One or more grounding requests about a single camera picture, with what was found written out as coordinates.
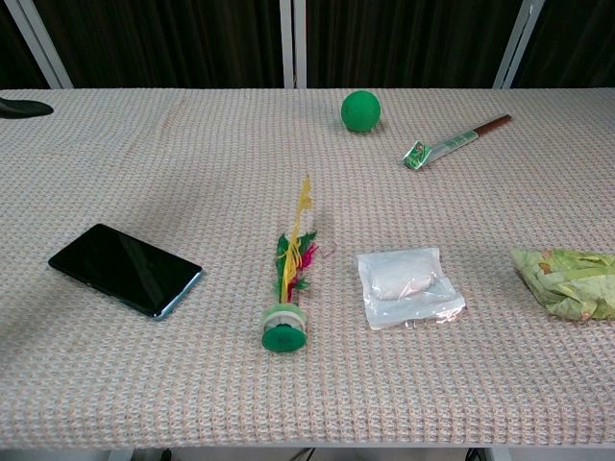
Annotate chopsticks in green wrapper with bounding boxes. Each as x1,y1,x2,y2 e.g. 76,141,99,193
401,113,512,171

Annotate clear plastic packet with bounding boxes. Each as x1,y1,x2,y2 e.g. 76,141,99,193
355,247,467,331

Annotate dark curtain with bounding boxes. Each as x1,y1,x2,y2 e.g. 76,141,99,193
0,0,615,90

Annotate feather shuttlecock green base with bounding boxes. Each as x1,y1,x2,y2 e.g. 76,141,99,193
260,174,320,355

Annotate green ball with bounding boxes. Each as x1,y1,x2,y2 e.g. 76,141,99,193
340,90,382,133

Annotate upright white frame post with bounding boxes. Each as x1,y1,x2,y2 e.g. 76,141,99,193
279,0,295,89
293,0,308,89

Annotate teal smartphone black screen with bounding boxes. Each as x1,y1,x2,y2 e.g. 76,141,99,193
47,223,205,321

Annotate beige waffle tablecloth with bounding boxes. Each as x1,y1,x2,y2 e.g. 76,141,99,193
0,87,615,450

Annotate slanted white frame post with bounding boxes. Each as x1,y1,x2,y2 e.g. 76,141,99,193
3,0,74,89
493,0,548,89

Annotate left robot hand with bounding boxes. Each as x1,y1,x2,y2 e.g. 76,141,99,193
0,97,55,119

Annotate crumpled green snack bag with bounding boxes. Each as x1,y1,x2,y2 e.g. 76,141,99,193
509,247,615,322

